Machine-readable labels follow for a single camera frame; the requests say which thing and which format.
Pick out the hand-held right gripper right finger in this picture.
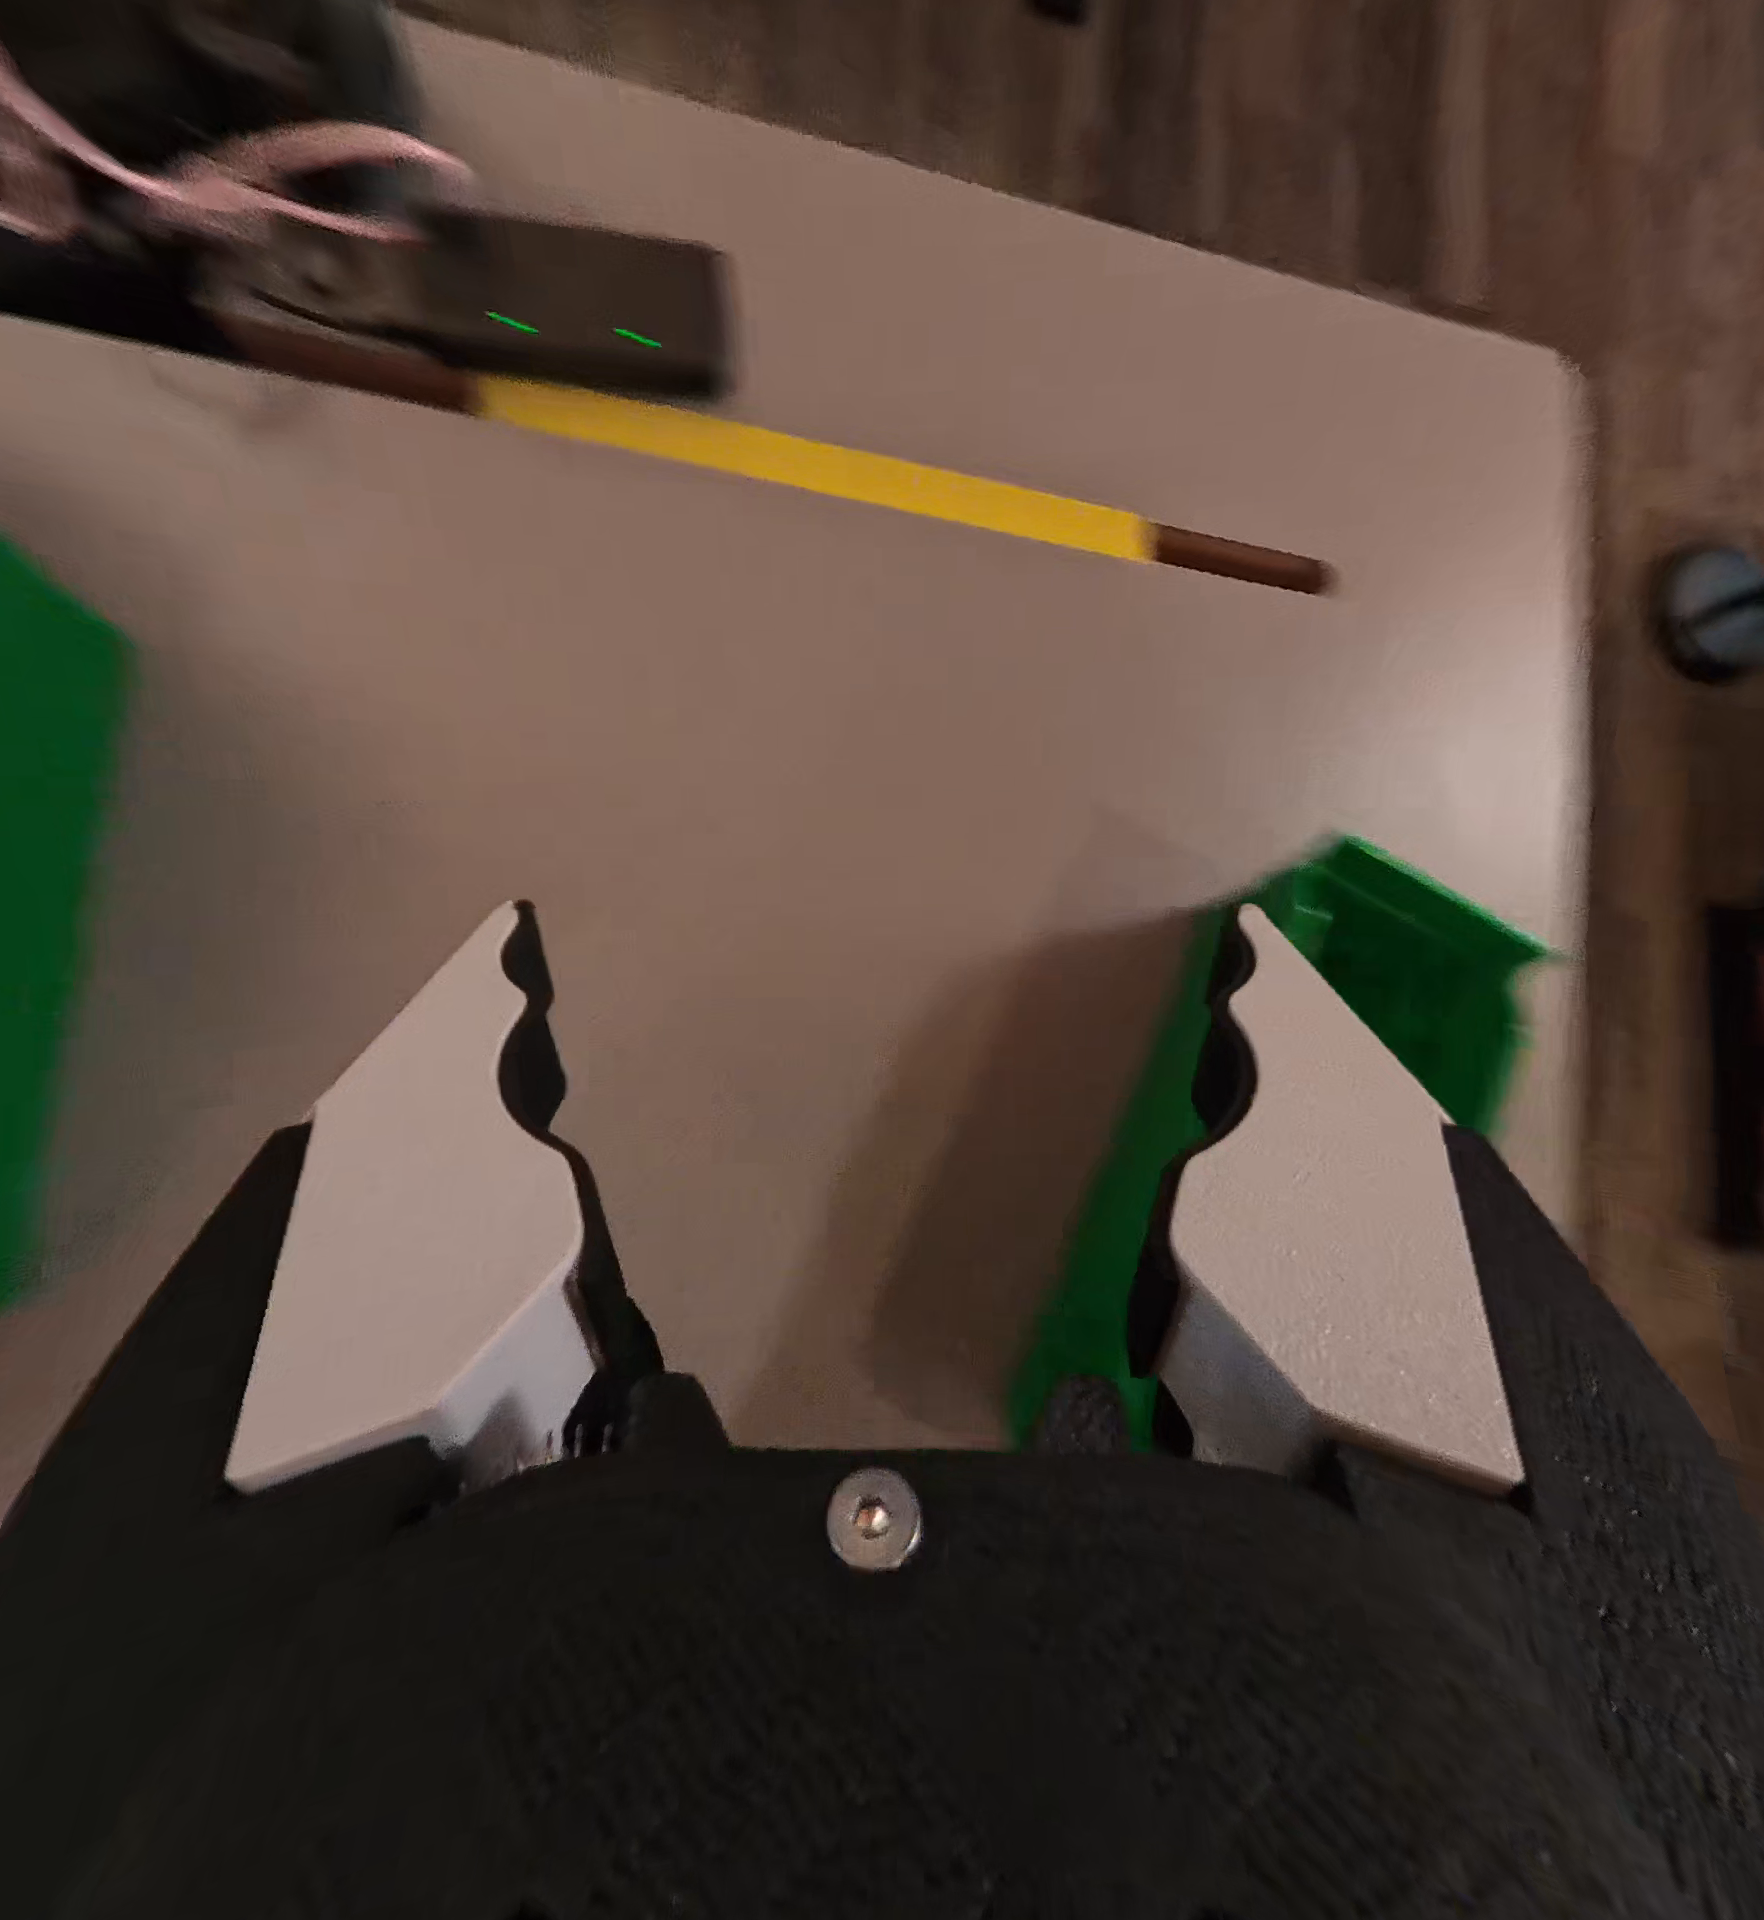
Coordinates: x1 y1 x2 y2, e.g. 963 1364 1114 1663
1129 899 1529 1502

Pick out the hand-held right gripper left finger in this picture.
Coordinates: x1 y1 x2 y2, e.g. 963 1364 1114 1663
222 899 665 1495

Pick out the green plastic bin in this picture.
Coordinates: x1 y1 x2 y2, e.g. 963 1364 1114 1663
0 471 134 1403
1008 833 1559 1454

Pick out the grey round floor base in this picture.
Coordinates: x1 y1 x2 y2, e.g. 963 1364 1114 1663
1660 543 1764 683

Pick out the yellow tape strip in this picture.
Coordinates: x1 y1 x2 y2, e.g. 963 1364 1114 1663
470 375 1153 569

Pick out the black power bank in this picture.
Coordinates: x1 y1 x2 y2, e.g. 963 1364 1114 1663
402 209 738 403

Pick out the pink cable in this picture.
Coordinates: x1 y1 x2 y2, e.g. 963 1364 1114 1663
0 0 472 248

